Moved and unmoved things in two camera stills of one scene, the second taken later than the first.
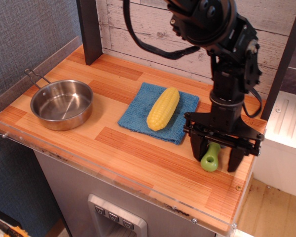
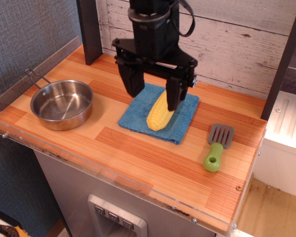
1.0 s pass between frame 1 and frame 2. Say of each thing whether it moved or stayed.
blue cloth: stayed
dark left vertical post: stayed
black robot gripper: moved
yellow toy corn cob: stayed
